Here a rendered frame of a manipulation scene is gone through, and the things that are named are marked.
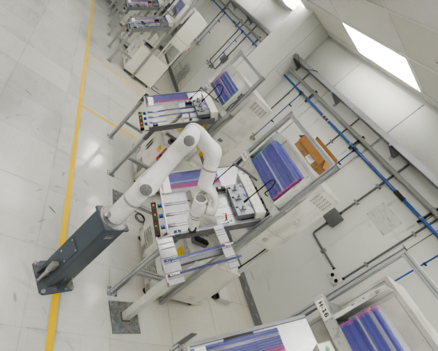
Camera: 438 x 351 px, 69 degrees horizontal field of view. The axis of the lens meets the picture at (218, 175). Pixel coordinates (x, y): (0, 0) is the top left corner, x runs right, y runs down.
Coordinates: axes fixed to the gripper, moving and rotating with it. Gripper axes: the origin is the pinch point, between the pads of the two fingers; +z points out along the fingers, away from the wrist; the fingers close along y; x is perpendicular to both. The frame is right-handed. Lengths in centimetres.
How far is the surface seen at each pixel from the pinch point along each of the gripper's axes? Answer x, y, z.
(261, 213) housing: 60, -8, 3
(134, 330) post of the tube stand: -34, 22, 90
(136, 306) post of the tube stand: -32, 12, 71
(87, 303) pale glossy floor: -65, 2, 71
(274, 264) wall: 147, -34, 149
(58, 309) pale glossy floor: -83, 7, 59
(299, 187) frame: 78, -5, -27
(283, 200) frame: 70, -5, -15
